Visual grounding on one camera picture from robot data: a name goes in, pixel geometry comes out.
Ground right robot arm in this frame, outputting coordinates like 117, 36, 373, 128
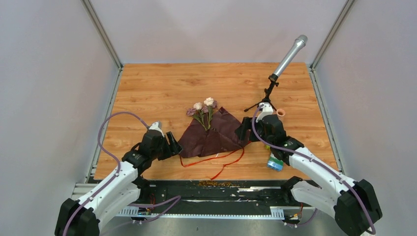
235, 115, 383, 236

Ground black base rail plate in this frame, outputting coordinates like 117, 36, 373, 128
134, 180, 314, 216

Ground mauve rose with stem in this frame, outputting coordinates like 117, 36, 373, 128
186, 108, 207, 130

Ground cream rose with stem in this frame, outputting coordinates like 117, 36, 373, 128
193, 102, 209, 131

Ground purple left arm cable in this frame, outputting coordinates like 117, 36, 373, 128
61, 112, 150, 236

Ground silver microphone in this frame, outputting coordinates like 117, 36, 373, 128
271, 34, 308, 81

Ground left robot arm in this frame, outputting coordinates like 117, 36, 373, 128
54, 129, 182, 236

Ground red ribbon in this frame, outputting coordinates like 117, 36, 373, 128
179, 148, 245, 180

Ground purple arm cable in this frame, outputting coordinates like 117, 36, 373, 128
61, 112, 150, 236
251, 106, 377, 236

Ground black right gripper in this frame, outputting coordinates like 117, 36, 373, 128
235, 117, 273, 147

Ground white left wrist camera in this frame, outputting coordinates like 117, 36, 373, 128
148, 121, 165, 137

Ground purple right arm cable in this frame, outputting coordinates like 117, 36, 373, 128
251, 106, 377, 236

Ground colourful toy block stack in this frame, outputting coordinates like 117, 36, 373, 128
265, 145, 284, 172

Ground black tripod stand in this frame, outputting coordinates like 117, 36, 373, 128
243, 74, 279, 112

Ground maroon flower bouquet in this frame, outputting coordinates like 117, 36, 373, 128
178, 107, 249, 158

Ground pink ribbed vase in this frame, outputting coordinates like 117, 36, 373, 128
276, 109, 286, 118

